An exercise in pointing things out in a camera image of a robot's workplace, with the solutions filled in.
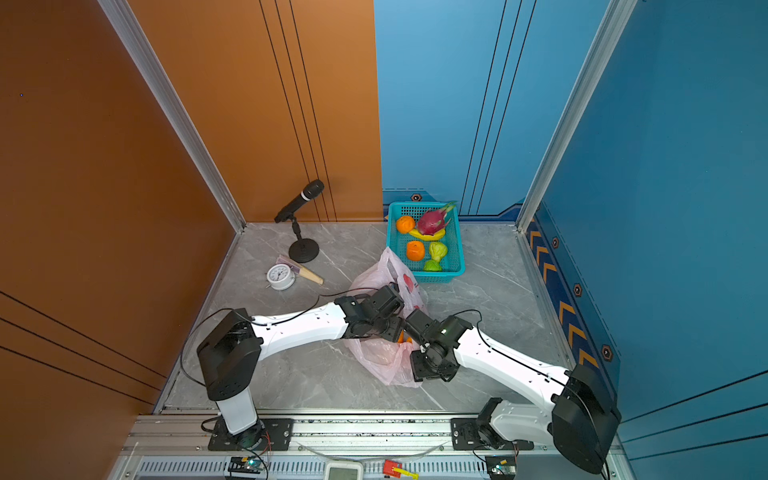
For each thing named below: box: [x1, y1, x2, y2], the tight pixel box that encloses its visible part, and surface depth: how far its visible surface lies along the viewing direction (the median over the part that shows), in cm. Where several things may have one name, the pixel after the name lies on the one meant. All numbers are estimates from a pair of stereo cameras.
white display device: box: [324, 461, 364, 480], surface depth 68 cm
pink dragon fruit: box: [417, 204, 456, 236], surface depth 111 cm
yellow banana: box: [409, 229, 446, 241], surface depth 115 cm
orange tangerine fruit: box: [407, 240, 425, 261], surface depth 108 cm
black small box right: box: [485, 456, 517, 480], surface depth 72 cm
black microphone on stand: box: [274, 179, 325, 263], surface depth 98 cm
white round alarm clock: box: [266, 263, 296, 291], surface depth 102 cm
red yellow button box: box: [382, 459, 420, 480], surface depth 69 cm
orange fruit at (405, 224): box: [396, 215, 415, 234], surface depth 114 cm
